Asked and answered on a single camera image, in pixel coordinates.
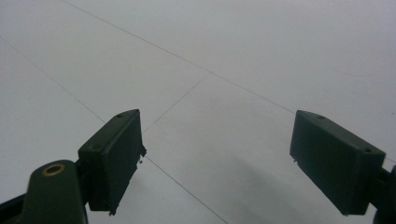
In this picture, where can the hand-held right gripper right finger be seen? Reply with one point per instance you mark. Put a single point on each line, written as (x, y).
(336, 165)

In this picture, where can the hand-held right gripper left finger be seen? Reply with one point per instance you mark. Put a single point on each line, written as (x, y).
(111, 161)

